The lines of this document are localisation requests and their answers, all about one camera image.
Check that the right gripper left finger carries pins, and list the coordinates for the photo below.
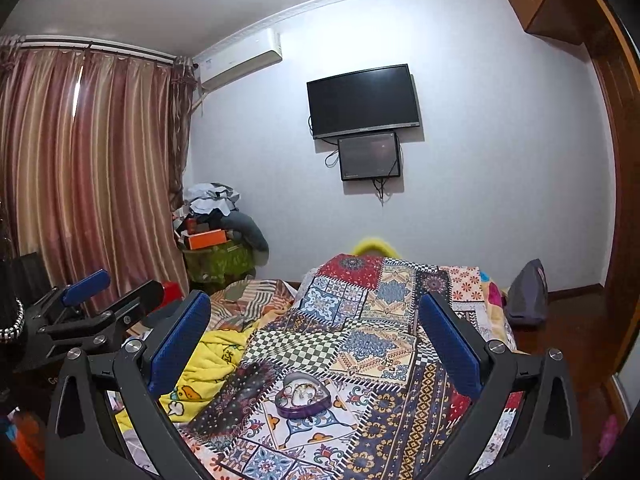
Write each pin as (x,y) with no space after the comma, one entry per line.
(152,367)

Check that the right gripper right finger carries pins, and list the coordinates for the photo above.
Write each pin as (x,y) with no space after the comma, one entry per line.
(471,362)

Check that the colourful patchwork bedspread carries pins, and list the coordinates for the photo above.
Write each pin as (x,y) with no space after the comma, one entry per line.
(354,325)

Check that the green patterned box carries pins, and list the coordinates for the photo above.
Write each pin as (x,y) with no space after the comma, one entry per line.
(219,265)

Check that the grey white clothes pile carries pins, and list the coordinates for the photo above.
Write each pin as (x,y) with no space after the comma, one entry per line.
(206,203)

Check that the striped brown curtain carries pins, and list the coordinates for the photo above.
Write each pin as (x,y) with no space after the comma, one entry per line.
(93,148)

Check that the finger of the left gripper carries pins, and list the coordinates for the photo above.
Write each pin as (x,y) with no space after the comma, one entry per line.
(83,290)
(114,321)

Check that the white air conditioner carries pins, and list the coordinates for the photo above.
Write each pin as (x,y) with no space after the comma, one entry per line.
(221,66)

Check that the yellow cartoon blanket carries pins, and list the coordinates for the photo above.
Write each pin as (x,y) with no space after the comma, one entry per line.
(217,355)

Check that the purple heart-shaped jewelry tin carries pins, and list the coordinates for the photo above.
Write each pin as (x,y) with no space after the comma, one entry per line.
(301,396)

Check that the dark grey bag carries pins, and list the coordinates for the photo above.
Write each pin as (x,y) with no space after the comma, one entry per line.
(527,297)

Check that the striped brown quilt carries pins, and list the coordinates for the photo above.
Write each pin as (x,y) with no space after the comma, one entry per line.
(244,302)

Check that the small black wall monitor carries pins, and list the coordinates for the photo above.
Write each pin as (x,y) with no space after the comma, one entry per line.
(372,156)

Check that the orange box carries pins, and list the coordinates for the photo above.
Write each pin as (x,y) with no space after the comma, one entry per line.
(203,240)

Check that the black wall television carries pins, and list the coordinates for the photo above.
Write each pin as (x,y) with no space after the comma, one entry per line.
(378,99)

